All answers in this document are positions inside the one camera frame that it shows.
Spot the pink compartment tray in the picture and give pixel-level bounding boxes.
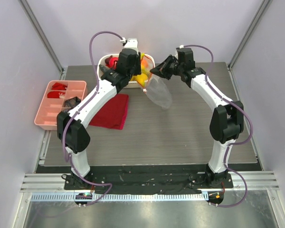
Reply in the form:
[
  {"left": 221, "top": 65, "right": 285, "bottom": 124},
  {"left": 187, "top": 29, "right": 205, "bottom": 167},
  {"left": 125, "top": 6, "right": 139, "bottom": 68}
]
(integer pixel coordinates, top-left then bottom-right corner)
[{"left": 34, "top": 80, "right": 87, "bottom": 131}]

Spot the white slotted cable duct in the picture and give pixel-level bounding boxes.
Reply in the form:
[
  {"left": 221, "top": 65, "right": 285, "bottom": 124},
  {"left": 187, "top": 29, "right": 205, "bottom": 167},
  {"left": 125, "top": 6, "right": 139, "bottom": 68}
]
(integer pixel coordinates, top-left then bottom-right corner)
[{"left": 30, "top": 191, "right": 209, "bottom": 203}]

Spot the orange fruit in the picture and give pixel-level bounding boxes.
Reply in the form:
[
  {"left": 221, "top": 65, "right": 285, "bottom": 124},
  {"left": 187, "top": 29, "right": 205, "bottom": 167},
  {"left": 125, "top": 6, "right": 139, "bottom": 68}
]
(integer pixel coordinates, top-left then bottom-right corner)
[{"left": 141, "top": 58, "right": 149, "bottom": 68}]

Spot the red folded cloth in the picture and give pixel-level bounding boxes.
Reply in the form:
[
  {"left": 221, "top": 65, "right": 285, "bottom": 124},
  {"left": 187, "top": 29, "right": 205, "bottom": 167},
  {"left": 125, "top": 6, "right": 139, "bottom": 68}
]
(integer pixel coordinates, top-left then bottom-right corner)
[{"left": 89, "top": 94, "right": 129, "bottom": 130}]

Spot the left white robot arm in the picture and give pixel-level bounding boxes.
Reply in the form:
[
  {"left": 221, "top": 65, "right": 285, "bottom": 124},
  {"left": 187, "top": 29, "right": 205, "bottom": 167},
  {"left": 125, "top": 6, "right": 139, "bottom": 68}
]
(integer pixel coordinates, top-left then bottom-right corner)
[{"left": 57, "top": 47, "right": 141, "bottom": 190}]

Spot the purple cable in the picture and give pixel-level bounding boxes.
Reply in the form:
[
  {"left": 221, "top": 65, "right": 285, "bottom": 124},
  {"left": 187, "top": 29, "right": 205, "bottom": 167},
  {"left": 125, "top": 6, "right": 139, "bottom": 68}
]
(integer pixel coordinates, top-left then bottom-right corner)
[
  {"left": 184, "top": 44, "right": 254, "bottom": 209},
  {"left": 63, "top": 31, "right": 124, "bottom": 206}
]

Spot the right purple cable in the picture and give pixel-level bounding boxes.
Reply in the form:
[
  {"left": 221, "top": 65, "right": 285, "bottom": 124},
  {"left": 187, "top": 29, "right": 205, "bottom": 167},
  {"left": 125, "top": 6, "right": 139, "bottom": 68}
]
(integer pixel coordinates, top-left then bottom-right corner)
[{"left": 184, "top": 44, "right": 254, "bottom": 209}]

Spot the yellow banana right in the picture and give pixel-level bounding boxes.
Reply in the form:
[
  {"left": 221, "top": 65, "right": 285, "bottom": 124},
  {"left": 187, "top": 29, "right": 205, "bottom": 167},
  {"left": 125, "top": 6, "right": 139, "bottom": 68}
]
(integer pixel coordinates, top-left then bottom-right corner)
[{"left": 131, "top": 74, "right": 148, "bottom": 87}]

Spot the red apple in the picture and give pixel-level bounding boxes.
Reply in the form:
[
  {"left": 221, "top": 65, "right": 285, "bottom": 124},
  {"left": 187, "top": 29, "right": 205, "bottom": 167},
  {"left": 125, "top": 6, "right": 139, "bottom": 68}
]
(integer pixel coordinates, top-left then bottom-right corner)
[{"left": 108, "top": 57, "right": 118, "bottom": 70}]

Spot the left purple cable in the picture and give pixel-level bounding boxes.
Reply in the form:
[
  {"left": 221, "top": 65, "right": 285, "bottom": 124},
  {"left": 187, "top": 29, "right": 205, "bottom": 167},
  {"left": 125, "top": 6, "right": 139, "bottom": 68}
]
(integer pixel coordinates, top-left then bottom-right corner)
[{"left": 63, "top": 31, "right": 124, "bottom": 206}]

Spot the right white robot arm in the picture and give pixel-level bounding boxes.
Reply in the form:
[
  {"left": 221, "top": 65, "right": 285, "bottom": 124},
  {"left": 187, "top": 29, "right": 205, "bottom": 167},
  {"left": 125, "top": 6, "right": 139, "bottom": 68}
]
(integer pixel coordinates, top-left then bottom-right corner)
[{"left": 150, "top": 45, "right": 244, "bottom": 188}]

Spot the red item in tray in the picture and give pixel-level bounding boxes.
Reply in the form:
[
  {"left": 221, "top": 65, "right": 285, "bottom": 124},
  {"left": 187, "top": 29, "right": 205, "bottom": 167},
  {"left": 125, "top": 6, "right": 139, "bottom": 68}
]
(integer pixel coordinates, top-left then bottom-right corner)
[{"left": 47, "top": 83, "right": 67, "bottom": 99}]

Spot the white plastic fruit basket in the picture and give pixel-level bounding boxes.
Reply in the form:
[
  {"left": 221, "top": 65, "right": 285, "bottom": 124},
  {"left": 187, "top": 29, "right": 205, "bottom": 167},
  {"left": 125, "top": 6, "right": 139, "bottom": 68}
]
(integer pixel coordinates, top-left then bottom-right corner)
[{"left": 97, "top": 53, "right": 155, "bottom": 88}]

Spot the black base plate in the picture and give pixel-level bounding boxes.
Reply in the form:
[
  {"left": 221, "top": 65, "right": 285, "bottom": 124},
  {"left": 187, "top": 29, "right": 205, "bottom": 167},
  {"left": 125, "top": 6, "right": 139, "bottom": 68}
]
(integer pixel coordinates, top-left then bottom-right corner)
[{"left": 61, "top": 165, "right": 234, "bottom": 195}]

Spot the clear zip top bag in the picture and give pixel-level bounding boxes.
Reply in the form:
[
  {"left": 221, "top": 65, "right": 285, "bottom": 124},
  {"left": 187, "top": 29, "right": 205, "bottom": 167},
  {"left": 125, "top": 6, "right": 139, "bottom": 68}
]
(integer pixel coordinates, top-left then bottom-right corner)
[{"left": 141, "top": 53, "right": 173, "bottom": 110}]

